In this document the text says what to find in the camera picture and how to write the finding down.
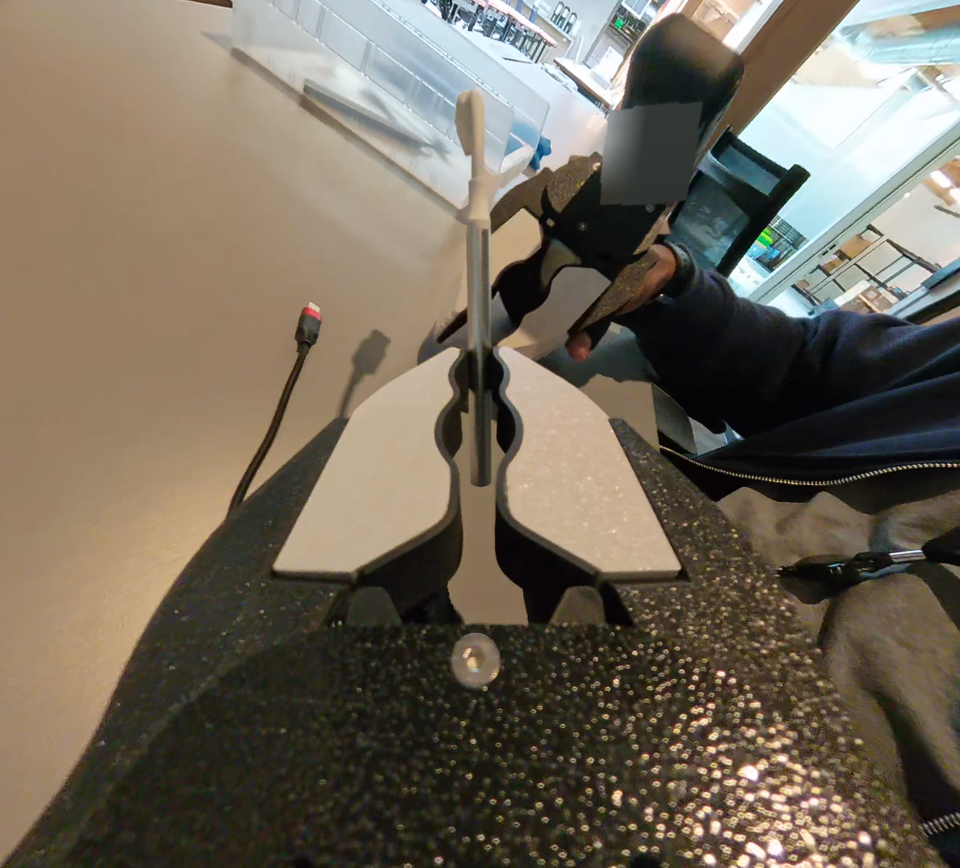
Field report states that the black smartwatch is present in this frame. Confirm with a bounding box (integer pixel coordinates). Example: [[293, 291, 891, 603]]
[[668, 241, 700, 296]]

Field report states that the person's right forearm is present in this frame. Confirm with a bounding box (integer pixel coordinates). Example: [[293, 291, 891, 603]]
[[630, 261, 960, 442]]

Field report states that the silver usb hub white cable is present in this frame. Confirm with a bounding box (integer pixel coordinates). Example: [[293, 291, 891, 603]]
[[453, 88, 496, 491]]

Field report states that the thin black cable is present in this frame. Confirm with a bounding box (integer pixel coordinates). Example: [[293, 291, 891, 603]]
[[225, 301, 325, 517]]

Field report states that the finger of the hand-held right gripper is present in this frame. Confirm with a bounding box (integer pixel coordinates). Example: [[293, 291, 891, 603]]
[[483, 166, 549, 272], [518, 265, 613, 353]]

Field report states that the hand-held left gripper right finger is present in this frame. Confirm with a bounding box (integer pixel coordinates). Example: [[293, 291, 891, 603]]
[[489, 346, 682, 584]]

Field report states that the person's right hand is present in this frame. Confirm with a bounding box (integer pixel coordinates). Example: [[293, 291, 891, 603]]
[[563, 241, 684, 362]]

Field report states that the clear plastic bin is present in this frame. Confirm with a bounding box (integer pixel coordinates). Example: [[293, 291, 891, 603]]
[[225, 0, 553, 209]]

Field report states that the person's torso in dark jacket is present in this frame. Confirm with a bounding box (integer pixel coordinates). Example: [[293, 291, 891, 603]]
[[660, 403, 960, 839]]

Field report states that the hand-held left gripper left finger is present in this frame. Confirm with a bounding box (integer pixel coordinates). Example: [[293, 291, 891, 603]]
[[272, 346, 469, 587]]

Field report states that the black office chair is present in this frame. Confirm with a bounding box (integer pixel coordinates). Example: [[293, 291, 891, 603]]
[[668, 130, 811, 277]]

